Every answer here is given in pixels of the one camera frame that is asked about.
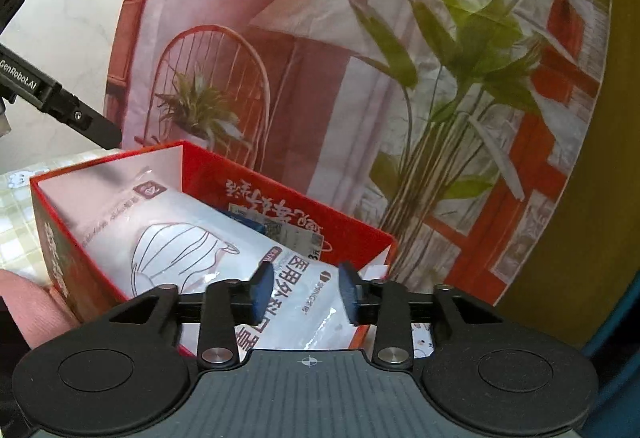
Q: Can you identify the printed wall cloth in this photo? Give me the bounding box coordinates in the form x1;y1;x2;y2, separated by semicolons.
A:
102;0;614;309

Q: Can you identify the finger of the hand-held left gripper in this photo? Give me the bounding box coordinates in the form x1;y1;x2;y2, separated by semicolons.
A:
46;82;124;151

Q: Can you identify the white face mask packet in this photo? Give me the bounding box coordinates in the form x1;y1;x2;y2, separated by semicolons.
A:
80;183;372;353

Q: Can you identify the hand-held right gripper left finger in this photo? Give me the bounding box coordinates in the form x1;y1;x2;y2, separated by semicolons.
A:
107;262;275;369

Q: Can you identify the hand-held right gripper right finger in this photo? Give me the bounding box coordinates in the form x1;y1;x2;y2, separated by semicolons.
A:
337;262;501;369

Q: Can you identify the red cardboard box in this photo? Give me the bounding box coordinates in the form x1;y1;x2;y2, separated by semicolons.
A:
30;140;399;360

